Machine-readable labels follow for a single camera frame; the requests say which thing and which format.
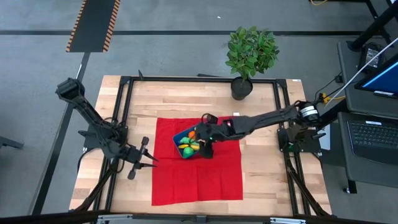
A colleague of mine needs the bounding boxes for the silver metal bracket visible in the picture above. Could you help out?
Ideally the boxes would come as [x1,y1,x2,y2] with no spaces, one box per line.
[96,213,134,224]
[269,217,307,224]

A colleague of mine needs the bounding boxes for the black floor cable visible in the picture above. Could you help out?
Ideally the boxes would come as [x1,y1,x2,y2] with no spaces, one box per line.
[307,72,345,110]

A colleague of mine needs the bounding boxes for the black crossbar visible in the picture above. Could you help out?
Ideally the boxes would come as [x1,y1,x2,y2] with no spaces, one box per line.
[0,210,398,224]

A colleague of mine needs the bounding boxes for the grey metal foot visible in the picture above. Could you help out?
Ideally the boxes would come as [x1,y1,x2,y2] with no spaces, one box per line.
[0,136,24,150]

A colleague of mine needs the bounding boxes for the black power adapter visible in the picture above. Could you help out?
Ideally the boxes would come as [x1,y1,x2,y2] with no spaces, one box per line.
[357,42,386,74]

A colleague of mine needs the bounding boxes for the yellow toy banana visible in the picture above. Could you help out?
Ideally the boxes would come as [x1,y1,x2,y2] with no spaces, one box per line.
[177,142,201,151]

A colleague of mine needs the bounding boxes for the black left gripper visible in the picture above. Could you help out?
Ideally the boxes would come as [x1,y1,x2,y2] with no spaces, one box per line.
[123,136,159,181]

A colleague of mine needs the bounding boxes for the black plant pot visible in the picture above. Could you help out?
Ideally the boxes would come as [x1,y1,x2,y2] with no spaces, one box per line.
[230,76,254,101]

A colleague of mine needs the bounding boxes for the grey desk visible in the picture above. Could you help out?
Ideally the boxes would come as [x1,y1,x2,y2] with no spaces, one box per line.
[337,39,398,194]

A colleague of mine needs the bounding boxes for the red cloth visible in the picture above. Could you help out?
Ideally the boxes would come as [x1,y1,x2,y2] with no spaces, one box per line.
[150,116,244,207]

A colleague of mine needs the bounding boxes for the monitor with blue screen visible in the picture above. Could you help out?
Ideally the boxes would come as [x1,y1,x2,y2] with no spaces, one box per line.
[354,54,398,100]

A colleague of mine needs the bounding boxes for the blue plastic tupperware container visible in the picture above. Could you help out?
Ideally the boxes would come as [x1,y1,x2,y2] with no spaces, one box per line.
[172,125,205,161]

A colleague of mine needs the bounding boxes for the green artificial plant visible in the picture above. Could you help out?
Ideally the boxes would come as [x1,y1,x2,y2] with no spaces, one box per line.
[224,26,280,80]

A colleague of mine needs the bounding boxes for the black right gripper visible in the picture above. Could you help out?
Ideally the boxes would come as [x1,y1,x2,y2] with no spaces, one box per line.
[194,113,233,160]

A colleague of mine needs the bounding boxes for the black aluminium table frame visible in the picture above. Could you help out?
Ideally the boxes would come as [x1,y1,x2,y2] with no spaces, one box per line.
[70,70,332,218]

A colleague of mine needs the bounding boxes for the black stand legs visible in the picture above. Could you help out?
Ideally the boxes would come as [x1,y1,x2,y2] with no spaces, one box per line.
[346,0,398,52]

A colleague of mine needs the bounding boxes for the black orange striped floor mat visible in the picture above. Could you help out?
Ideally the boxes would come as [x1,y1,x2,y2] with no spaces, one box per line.
[65,0,121,53]

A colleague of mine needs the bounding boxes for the white cable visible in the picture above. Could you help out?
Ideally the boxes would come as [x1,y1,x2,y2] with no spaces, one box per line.
[325,37,398,105]

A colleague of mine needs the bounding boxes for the yellow floor cable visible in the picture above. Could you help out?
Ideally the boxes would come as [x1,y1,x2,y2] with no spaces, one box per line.
[322,93,346,105]

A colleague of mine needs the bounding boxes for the black laptop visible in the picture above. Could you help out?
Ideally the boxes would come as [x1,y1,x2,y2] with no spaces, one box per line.
[338,111,398,166]

